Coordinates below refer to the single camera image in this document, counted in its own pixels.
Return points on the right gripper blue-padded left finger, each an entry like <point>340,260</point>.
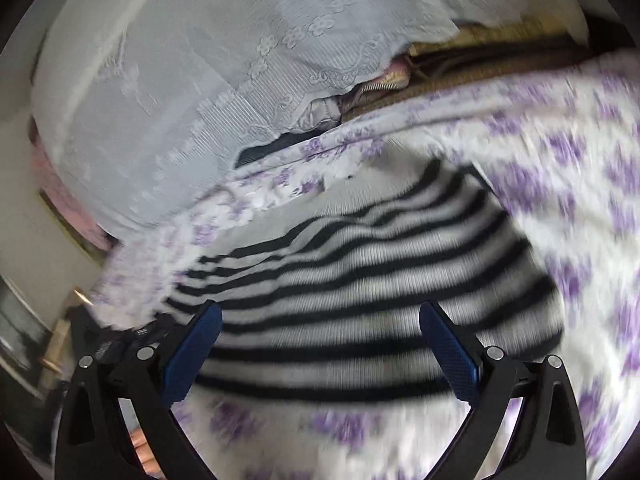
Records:
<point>93,440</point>

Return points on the pink folded quilt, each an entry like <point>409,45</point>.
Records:
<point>63,203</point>

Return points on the white lace cover cloth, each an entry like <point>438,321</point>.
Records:
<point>143,106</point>

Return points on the dark glass window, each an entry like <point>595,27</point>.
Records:
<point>24,339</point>

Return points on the black white striped knit sweater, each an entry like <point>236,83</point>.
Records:
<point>321,296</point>

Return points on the person's left hand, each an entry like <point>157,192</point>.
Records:
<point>145,455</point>

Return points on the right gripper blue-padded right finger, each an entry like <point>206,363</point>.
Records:
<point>547,441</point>

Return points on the purple floral white bedspread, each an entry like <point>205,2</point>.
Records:
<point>560,151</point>

